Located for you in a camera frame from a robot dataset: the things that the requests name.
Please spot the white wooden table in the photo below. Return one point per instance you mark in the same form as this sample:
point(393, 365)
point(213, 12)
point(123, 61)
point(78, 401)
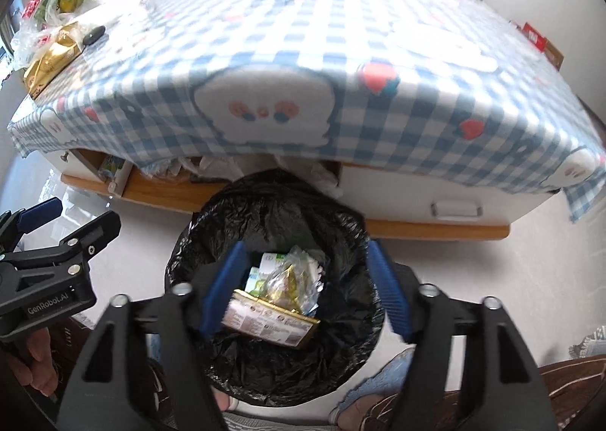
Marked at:
point(402, 194)

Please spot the blue checked tablecloth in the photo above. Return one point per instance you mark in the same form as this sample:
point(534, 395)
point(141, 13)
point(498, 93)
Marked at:
point(331, 33)

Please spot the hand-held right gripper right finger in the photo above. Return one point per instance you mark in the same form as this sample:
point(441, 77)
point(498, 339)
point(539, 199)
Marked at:
point(388, 289)

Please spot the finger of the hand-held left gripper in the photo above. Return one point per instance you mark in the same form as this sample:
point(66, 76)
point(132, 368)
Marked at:
point(38, 215)
point(92, 233)

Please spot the brown striped pants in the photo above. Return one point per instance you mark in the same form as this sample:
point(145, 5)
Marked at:
point(568, 383)

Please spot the small black oval case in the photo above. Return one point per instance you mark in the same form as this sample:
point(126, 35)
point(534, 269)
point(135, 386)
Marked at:
point(93, 34)

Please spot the blue slipper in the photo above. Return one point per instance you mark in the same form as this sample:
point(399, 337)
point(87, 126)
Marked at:
point(378, 383)

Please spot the clear plastic bag red print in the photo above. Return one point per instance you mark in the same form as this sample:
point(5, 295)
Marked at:
point(28, 38)

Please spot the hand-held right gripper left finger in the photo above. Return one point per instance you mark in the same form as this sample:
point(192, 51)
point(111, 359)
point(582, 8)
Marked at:
point(222, 289)

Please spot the gold tissue pack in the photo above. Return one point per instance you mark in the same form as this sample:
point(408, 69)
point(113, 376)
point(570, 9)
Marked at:
point(49, 61)

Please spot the black-lined trash bin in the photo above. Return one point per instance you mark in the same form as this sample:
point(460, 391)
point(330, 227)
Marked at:
point(284, 364)

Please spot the red cardboard box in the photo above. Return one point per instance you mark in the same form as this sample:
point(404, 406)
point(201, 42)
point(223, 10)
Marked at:
point(537, 35)

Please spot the clear bag of gold wrappers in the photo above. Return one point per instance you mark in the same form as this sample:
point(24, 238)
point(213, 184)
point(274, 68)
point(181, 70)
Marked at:
point(284, 284)

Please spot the gold foil bag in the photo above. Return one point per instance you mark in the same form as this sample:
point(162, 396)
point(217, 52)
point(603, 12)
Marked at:
point(265, 317)

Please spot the grey fringed rug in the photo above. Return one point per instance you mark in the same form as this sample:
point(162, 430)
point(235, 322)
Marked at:
point(589, 341)

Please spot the person's left hand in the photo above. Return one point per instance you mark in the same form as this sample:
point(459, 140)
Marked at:
point(33, 360)

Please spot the white green box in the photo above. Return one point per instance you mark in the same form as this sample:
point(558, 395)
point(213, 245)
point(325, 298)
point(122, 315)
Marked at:
point(258, 277)

